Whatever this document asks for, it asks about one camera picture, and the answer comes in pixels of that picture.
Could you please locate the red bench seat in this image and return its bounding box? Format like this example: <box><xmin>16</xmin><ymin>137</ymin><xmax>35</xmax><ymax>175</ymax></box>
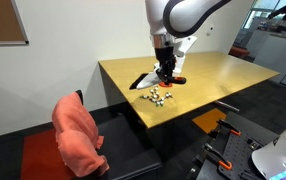
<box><xmin>228</xmin><ymin>45</ymin><xmax>251</xmax><ymax>59</ymax></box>

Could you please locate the silver table foot bar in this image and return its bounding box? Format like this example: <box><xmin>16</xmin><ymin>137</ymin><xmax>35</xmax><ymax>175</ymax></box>
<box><xmin>213</xmin><ymin>99</ymin><xmax>241</xmax><ymax>113</ymax></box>

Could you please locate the salmon red towel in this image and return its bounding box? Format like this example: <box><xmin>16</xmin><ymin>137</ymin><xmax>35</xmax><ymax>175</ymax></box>
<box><xmin>51</xmin><ymin>92</ymin><xmax>111</xmax><ymax>178</ymax></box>

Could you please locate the red lid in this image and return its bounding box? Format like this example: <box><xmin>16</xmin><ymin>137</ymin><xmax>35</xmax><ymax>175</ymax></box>
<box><xmin>158</xmin><ymin>81</ymin><xmax>173</xmax><ymax>88</ymax></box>

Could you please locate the black clamp with orange handle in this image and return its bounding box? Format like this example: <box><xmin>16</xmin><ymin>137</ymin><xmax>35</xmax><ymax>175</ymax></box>
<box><xmin>216</xmin><ymin>118</ymin><xmax>242</xmax><ymax>138</ymax></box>
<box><xmin>202</xmin><ymin>143</ymin><xmax>234</xmax><ymax>171</ymax></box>

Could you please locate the black pegboard table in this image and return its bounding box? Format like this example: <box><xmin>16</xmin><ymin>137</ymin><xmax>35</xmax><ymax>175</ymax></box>
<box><xmin>189</xmin><ymin>111</ymin><xmax>281</xmax><ymax>180</ymax></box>

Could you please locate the grey office cabinet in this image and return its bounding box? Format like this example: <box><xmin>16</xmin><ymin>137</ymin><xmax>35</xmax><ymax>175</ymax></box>
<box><xmin>252</xmin><ymin>28</ymin><xmax>286</xmax><ymax>92</ymax></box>

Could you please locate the black overhead boom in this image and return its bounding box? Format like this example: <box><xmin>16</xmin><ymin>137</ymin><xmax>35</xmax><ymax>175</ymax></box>
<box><xmin>267</xmin><ymin>0</ymin><xmax>286</xmax><ymax>21</ymax></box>

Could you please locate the black chair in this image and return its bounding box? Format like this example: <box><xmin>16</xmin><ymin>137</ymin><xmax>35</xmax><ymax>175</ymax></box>
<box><xmin>74</xmin><ymin>89</ymin><xmax>164</xmax><ymax>180</ymax></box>

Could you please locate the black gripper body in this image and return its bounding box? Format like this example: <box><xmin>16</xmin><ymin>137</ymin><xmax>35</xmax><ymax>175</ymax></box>
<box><xmin>154</xmin><ymin>46</ymin><xmax>177</xmax><ymax>69</ymax></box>

